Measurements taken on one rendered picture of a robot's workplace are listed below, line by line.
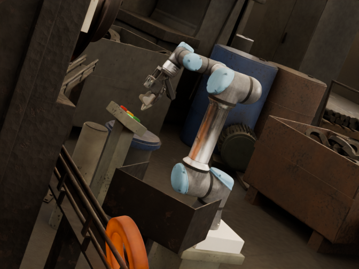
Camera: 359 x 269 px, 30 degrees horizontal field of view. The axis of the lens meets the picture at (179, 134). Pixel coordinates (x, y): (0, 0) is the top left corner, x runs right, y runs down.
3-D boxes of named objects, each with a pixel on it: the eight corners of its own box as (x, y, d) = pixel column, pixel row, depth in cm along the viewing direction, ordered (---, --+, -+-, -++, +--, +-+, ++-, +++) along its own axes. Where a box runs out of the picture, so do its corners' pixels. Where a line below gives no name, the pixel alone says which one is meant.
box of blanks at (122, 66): (44, 139, 438) (83, 28, 422) (-15, 93, 491) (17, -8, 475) (154, 150, 514) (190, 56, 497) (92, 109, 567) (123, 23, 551)
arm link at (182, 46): (186, 42, 303) (179, 39, 310) (171, 62, 303) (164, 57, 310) (198, 53, 307) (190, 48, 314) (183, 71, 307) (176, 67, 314)
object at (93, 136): (53, 231, 309) (90, 128, 298) (45, 219, 319) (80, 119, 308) (76, 234, 315) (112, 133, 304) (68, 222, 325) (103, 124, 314)
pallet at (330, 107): (365, 143, 1010) (373, 125, 1003) (321, 130, 977) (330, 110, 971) (325, 119, 1117) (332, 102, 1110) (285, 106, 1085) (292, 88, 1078)
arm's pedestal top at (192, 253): (204, 229, 308) (207, 221, 307) (241, 265, 282) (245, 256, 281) (146, 220, 290) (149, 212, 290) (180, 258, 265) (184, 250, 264)
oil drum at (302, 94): (252, 169, 577) (293, 72, 558) (218, 143, 625) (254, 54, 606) (302, 180, 609) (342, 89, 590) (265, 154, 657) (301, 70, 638)
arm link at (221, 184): (228, 210, 280) (241, 181, 277) (202, 203, 273) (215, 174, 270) (216, 197, 290) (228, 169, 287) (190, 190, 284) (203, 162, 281)
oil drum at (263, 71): (198, 156, 551) (239, 54, 532) (166, 129, 599) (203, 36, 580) (253, 167, 583) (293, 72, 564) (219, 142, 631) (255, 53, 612)
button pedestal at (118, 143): (81, 236, 315) (125, 116, 302) (65, 213, 334) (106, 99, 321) (111, 240, 323) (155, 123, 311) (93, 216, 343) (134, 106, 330)
